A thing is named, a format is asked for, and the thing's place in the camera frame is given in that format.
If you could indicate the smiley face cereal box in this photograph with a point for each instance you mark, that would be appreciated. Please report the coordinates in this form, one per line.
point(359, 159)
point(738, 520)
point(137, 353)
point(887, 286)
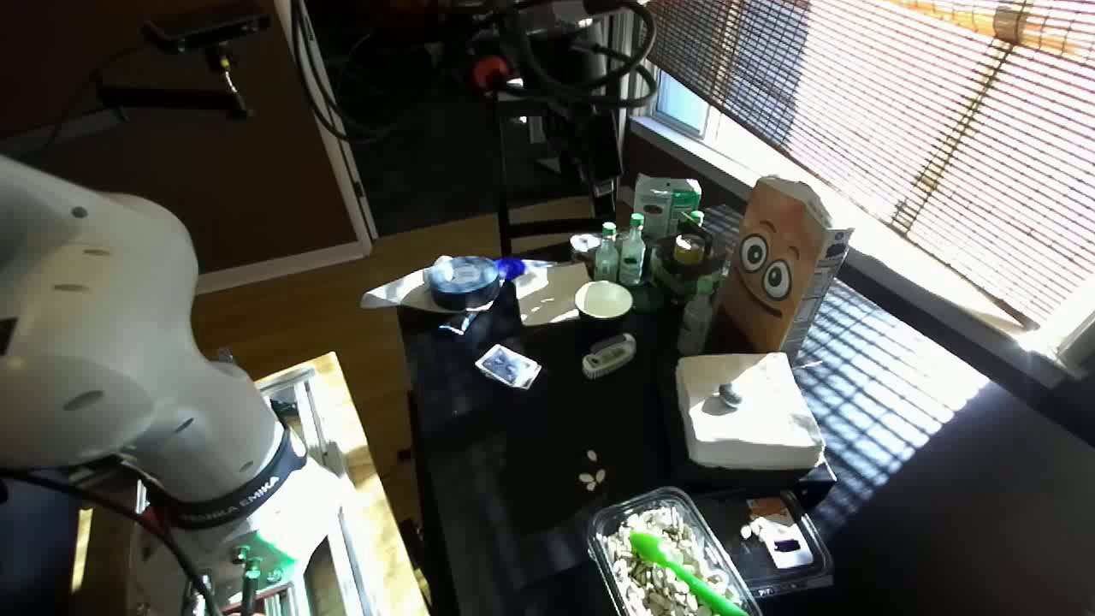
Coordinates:
point(783, 266)

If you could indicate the window blinds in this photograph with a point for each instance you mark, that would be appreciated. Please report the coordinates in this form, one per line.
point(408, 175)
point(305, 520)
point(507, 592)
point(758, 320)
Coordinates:
point(891, 114)

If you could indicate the blue plastic packet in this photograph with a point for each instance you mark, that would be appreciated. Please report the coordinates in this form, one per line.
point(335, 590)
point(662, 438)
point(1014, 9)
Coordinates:
point(462, 278)

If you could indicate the tall green bottle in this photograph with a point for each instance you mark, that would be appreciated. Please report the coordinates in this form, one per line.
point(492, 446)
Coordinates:
point(635, 251)

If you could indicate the small green bottle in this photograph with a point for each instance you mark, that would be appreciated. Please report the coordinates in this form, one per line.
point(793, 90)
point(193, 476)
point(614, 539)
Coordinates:
point(608, 259)

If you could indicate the small white oblong device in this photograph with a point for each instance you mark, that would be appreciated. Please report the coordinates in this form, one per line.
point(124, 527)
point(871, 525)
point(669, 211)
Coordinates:
point(608, 353)

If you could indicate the small flat blue packet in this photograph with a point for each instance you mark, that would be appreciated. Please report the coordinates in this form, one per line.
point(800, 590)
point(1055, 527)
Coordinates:
point(507, 367)

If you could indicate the white square box with knob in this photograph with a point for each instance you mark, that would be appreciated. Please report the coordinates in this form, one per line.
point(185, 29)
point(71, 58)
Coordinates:
point(749, 416)

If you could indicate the black tray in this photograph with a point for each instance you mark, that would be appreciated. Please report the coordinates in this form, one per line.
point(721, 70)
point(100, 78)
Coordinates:
point(800, 574)

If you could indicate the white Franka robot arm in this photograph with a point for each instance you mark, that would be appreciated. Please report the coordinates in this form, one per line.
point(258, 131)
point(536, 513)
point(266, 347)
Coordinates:
point(105, 328)

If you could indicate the scattered pale seeds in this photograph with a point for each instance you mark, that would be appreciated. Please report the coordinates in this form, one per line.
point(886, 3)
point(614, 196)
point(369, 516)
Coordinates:
point(589, 471)

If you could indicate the green plastic spoon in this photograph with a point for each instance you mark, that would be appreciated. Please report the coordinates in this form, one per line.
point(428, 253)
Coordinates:
point(673, 563)

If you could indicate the jar with gold lid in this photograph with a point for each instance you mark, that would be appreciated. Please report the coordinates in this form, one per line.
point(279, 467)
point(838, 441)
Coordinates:
point(690, 262)

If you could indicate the white round bowl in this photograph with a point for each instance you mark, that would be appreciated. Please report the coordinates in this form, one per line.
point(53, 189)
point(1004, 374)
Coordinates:
point(604, 297)

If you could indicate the white translucent bottle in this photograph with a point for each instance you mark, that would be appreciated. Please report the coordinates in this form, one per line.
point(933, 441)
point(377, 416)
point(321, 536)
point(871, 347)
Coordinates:
point(697, 322)

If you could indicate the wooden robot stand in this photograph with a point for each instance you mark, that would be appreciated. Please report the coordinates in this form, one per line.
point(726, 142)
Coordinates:
point(345, 446)

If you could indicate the clear plastic food container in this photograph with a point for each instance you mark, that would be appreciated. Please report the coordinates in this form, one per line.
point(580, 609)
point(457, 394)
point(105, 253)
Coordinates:
point(669, 568)

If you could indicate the black camera on mount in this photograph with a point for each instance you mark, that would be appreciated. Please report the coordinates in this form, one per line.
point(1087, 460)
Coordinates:
point(208, 29)

